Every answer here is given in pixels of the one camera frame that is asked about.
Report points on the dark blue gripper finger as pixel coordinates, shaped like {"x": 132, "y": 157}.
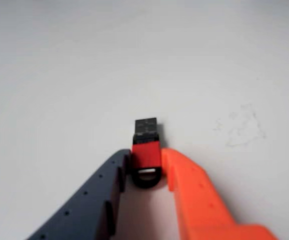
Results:
{"x": 84, "y": 207}

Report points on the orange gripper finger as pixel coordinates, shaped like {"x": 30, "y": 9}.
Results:
{"x": 202, "y": 205}

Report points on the red silver usb stick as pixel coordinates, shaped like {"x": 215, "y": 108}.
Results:
{"x": 145, "y": 155}

